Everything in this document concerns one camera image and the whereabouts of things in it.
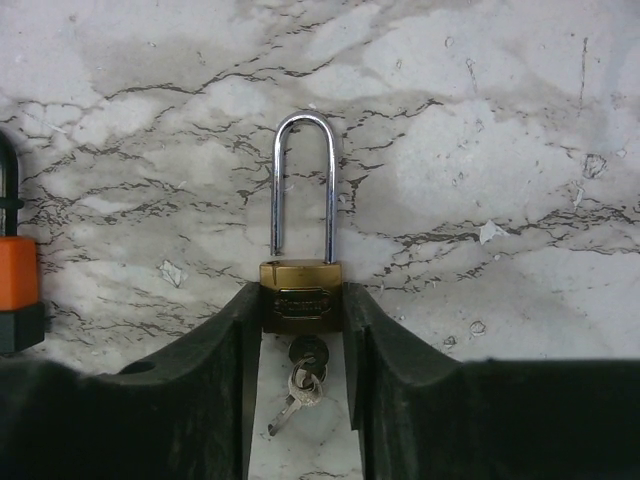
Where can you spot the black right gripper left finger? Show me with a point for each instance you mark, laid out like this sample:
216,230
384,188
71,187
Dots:
183,412

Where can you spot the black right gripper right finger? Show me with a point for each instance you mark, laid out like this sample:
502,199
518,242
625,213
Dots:
420,414

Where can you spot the silver keys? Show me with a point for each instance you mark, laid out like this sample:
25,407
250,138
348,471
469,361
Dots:
309,355

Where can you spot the brass long-shackle padlock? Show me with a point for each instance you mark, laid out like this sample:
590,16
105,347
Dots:
302,297

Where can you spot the orange black padlock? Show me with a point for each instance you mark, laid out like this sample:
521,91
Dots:
23,315

